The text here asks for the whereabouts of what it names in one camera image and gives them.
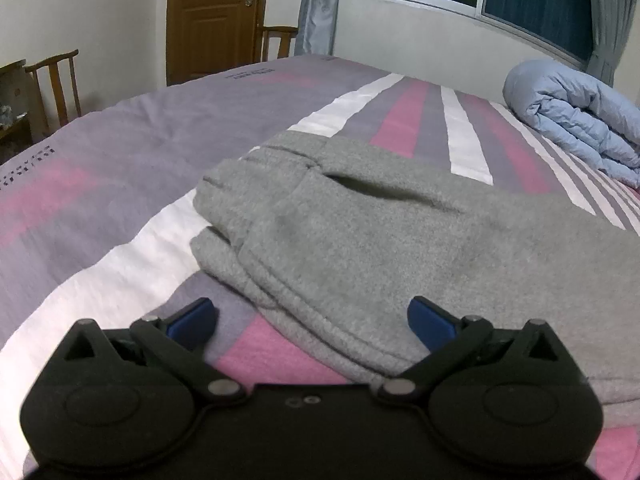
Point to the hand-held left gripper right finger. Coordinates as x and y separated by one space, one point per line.
429 324

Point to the grey pants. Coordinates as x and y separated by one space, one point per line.
380 240

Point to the sliding window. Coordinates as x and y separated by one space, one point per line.
530 0

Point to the dark wooden cabinet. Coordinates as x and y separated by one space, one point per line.
14 110

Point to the wooden chair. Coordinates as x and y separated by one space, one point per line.
55 90
275 42

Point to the brown wooden door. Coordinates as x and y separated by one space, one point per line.
210 25

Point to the striped pink grey bed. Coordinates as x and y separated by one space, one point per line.
125 135

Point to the folded light blue duvet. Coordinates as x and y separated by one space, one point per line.
575 110

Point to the grey curtain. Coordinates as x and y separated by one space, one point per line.
607 20
316 10

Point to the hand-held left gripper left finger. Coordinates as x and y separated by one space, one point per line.
192 321

